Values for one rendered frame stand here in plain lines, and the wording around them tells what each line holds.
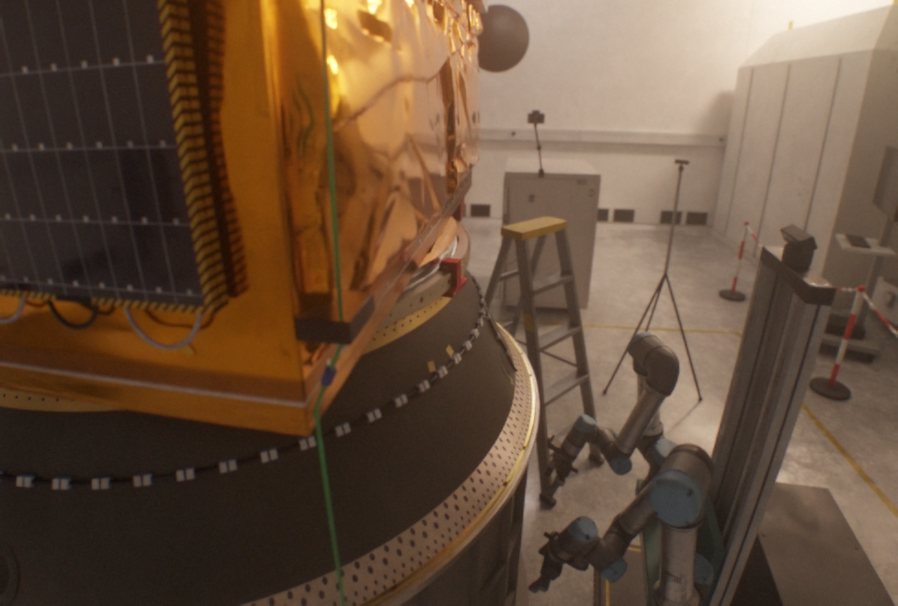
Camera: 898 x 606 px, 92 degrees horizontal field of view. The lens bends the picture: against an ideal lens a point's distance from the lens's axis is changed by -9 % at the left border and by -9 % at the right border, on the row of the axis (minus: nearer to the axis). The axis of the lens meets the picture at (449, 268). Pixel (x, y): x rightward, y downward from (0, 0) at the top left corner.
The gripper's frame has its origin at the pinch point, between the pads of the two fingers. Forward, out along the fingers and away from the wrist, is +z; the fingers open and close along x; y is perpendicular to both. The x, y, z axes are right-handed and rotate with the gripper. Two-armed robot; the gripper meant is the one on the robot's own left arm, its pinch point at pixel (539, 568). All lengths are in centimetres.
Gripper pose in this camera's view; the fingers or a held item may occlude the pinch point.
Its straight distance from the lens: 180.9
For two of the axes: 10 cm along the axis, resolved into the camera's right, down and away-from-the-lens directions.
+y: -8.7, -4.8, 1.6
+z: -3.2, 7.7, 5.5
